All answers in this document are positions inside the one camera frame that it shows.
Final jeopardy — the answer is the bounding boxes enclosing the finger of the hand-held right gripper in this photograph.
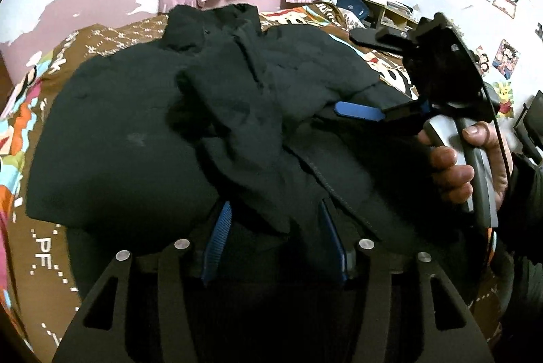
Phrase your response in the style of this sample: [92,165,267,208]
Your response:
[335,100,430,135]
[350,26,422,52]

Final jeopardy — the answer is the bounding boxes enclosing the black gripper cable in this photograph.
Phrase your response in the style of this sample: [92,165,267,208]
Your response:
[479,78,512,179]

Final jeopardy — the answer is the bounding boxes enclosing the person's right hand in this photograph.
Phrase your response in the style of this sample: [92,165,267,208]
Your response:
[418,123,515,216]

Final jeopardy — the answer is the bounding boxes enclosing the black chair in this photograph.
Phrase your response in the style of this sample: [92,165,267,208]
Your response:
[512,90,543,161]

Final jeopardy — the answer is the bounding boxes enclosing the wooden shelf unit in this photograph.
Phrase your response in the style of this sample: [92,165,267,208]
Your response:
[360,0,422,31]

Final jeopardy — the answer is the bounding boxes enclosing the black jacket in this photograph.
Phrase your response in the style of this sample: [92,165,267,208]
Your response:
[25,3,488,330]

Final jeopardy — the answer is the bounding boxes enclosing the brown printed blanket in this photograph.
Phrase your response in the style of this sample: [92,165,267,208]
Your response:
[0,2,505,355]

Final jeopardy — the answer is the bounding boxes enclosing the dark blue bag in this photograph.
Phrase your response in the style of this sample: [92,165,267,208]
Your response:
[336,0,370,20]

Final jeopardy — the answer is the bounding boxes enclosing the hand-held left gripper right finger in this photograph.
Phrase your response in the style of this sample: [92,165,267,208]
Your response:
[317,199,496,363]

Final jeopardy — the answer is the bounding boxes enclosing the yellow cartoon wall poster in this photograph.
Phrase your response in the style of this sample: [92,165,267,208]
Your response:
[494,82,515,119]

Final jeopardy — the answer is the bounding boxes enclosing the small cartoon wall sticker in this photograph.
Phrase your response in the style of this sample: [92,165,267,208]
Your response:
[474,46,490,72]

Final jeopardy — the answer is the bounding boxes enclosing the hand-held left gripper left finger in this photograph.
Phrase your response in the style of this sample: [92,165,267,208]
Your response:
[51,199,233,363]

